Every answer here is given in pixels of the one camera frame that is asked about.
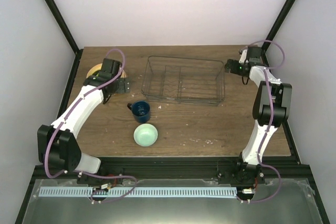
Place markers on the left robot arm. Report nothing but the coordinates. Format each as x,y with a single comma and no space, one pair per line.
57,143

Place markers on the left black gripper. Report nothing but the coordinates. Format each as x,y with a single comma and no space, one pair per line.
124,87

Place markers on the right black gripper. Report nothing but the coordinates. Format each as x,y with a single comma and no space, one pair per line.
228,65

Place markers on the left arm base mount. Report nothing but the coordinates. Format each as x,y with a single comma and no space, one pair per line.
93,181

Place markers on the pale green bowl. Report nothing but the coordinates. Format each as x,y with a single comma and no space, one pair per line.
145,135

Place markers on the orange bowl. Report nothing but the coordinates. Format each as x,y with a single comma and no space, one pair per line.
92,71

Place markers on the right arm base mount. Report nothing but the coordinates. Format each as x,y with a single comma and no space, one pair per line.
236,172

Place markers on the dark blue mug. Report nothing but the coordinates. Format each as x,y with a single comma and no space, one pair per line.
140,111

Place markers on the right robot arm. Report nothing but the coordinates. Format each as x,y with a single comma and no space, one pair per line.
272,103

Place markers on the light blue slotted strip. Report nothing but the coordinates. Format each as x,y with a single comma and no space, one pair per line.
140,192

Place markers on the black wire dish rack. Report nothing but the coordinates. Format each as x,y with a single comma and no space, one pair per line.
184,80

